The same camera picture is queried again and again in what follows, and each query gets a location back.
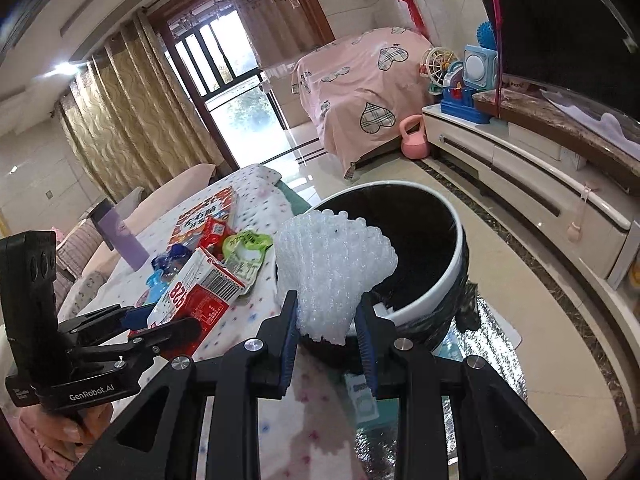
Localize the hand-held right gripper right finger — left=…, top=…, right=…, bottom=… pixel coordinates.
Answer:
left=352, top=300, right=588, bottom=480

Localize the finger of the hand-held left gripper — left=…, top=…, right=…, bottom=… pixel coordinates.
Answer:
left=77, top=316, right=202, bottom=377
left=57, top=304, right=157, bottom=347

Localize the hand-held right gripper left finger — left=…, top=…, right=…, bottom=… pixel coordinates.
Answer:
left=67, top=290, right=301, bottom=480

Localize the red and white carton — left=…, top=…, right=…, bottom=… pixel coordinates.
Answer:
left=147, top=247, right=251, bottom=341

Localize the blue snack packet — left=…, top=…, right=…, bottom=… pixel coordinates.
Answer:
left=145, top=242, right=193, bottom=308

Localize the white foam net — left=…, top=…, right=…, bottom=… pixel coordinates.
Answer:
left=275, top=212, right=399, bottom=346

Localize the red chips packet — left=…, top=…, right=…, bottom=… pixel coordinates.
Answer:
left=197, top=217, right=236, bottom=261

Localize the white bin with black bag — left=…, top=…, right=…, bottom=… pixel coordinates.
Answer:
left=295, top=180, right=479, bottom=356

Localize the person's left forearm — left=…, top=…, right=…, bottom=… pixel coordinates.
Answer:
left=0, top=402, right=76, bottom=480

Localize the person's left hand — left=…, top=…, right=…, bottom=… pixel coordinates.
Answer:
left=50, top=401, right=116, bottom=456

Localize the striped cushion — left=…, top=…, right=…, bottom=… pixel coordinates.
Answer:
left=57, top=220, right=108, bottom=281

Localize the purple cup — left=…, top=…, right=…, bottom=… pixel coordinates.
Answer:
left=95, top=197, right=151, bottom=271

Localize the green snack packet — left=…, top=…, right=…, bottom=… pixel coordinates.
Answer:
left=222, top=230, right=275, bottom=286

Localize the colourful children's book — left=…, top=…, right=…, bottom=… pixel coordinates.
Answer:
left=167, top=187, right=236, bottom=248

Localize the silver foil mat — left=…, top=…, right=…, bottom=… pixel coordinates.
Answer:
left=345, top=295, right=526, bottom=480

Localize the teal cloth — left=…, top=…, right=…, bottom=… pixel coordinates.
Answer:
left=275, top=179, right=313, bottom=213

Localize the white dotted blanket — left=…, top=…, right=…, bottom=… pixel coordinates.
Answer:
left=65, top=162, right=361, bottom=480

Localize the gold patterned curtain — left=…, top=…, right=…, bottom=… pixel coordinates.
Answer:
left=55, top=10, right=221, bottom=201

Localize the pink kettlebell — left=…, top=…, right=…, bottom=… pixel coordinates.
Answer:
left=400, top=114, right=430, bottom=161

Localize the wooden framed glass door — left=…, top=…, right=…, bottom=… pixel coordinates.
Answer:
left=147, top=0, right=336, bottom=171

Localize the white television cabinet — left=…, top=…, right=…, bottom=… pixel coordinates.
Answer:
left=422, top=87, right=640, bottom=306

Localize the blue toy machine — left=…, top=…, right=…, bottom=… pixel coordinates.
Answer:
left=440, top=60, right=493, bottom=123

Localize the pink heart print cover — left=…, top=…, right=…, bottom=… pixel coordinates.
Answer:
left=291, top=26, right=435, bottom=178

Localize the ferris wheel toy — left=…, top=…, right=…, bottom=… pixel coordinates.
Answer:
left=419, top=47, right=463, bottom=96

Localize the light blue toy box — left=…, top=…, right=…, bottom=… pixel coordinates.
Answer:
left=462, top=44, right=501, bottom=88

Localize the beige curtain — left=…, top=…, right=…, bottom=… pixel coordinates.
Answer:
left=235, top=0, right=311, bottom=68

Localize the pink stick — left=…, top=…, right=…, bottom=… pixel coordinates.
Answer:
left=485, top=0, right=503, bottom=121

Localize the clear plastic sheet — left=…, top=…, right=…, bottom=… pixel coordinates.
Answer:
left=542, top=87, right=640, bottom=136

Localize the blue spiky ball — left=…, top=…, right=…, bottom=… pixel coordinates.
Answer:
left=475, top=21, right=496, bottom=51

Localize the black television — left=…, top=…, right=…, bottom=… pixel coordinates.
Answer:
left=465, top=0, right=640, bottom=126

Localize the pink drawer lock strap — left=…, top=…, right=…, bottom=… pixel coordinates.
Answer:
left=567, top=182, right=596, bottom=241

